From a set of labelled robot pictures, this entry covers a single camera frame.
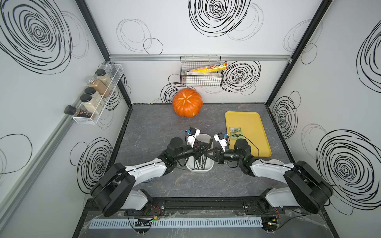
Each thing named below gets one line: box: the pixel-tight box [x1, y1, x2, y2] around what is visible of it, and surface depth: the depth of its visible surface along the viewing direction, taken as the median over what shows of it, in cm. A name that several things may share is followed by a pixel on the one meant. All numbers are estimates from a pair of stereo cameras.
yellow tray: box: [225, 111, 272, 158], surface depth 108 cm
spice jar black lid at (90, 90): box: [84, 86, 97, 95], surface depth 68 cm
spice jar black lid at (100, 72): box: [95, 68, 107, 76], surface depth 76 cm
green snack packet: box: [229, 126, 243, 140], surface depth 104 cm
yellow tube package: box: [183, 62, 229, 74], surface depth 89 cm
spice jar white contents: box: [79, 93, 103, 116], surface depth 67 cm
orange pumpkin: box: [172, 88, 203, 118], surface depth 107 cm
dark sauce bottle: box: [63, 104, 92, 118], surface depth 62 cm
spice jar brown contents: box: [87, 78, 111, 99], surface depth 74 cm
